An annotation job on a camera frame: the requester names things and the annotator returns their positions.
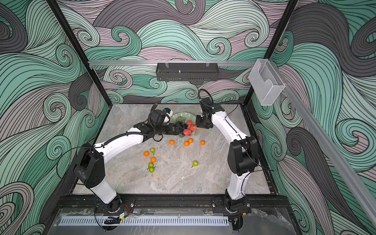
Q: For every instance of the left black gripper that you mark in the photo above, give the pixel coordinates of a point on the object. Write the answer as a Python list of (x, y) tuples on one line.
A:
[(176, 131)]

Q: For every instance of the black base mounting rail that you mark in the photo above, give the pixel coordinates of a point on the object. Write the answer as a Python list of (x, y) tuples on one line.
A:
[(217, 203)]

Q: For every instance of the aluminium rail right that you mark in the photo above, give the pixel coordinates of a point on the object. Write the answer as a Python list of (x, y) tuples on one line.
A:
[(350, 177)]

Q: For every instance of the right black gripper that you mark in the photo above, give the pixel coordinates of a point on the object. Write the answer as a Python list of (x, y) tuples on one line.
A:
[(199, 124)]

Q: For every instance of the clear plastic wall bin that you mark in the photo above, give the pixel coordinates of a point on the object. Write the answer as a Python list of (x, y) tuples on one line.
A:
[(267, 81)]

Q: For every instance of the aluminium rail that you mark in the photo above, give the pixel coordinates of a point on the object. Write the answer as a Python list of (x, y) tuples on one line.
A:
[(94, 63), (350, 177)]

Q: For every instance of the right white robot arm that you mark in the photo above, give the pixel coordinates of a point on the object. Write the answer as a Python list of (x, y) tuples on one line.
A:
[(243, 150)]

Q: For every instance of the light green wavy fruit bowl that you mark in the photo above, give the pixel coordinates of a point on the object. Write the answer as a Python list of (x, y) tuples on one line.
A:
[(182, 118)]

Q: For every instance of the aluminium rail back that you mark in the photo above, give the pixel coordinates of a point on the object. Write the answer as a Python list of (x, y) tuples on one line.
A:
[(94, 63)]

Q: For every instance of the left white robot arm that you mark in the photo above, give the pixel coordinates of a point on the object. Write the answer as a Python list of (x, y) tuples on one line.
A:
[(91, 161)]

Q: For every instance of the black perforated metal tray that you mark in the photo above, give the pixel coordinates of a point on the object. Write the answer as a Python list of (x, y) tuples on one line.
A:
[(195, 73)]

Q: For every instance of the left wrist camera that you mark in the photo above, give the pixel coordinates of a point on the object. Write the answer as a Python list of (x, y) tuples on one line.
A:
[(168, 113)]

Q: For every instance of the white slotted cable duct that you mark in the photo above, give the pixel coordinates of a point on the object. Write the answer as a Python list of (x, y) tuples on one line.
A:
[(146, 221)]

